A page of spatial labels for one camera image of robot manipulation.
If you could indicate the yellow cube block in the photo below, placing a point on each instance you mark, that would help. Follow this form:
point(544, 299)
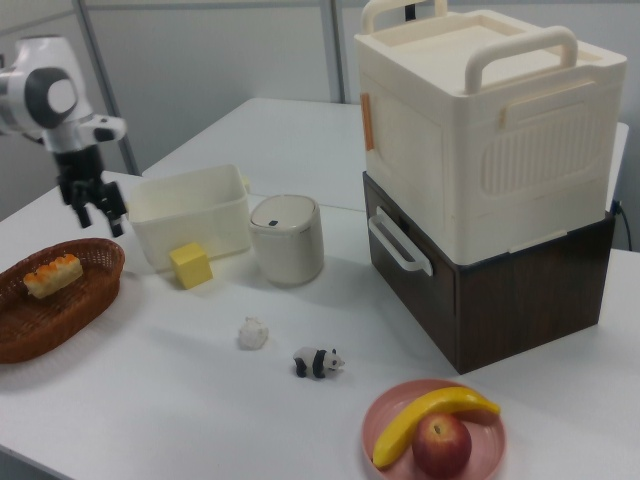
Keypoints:
point(192, 267)

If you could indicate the crumpled white paper ball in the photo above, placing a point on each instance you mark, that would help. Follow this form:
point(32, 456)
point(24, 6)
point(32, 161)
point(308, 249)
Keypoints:
point(252, 334)

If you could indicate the yellow banana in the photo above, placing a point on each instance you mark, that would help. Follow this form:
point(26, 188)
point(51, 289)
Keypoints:
point(415, 415)

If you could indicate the white open plastic bin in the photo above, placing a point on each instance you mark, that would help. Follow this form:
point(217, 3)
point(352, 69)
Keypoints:
point(195, 220)

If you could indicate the brown wicker oval basket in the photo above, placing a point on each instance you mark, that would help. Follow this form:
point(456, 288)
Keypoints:
point(30, 325)

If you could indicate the black white panda figurine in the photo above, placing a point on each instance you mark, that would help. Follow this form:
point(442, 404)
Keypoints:
point(316, 362)

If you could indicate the dark brown wooden cabinet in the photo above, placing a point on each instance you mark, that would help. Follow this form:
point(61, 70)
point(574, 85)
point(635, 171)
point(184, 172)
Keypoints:
point(525, 310)

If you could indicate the red apple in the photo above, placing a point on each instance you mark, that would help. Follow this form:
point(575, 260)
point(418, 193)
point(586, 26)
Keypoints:
point(442, 445)

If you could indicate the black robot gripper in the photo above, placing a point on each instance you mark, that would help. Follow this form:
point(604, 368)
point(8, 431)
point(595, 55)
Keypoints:
point(80, 167)

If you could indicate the white lidded trash can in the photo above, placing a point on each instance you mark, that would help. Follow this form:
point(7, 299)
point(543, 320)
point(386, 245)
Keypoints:
point(290, 245)

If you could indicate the orange glazed bread loaf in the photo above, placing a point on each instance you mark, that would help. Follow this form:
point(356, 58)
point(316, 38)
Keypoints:
point(52, 275)

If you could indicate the pink round plate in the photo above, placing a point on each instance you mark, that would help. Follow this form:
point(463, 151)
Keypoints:
point(487, 440)

